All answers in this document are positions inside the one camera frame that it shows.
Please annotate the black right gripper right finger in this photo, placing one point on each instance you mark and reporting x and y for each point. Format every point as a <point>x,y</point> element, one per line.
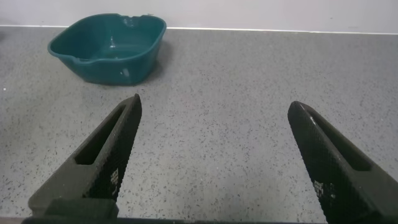
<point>335,174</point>

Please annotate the teal plastic basin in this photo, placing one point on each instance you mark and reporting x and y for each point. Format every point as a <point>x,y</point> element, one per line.
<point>109,67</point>

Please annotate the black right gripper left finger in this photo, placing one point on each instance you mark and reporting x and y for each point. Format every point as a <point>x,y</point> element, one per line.
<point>102,161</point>

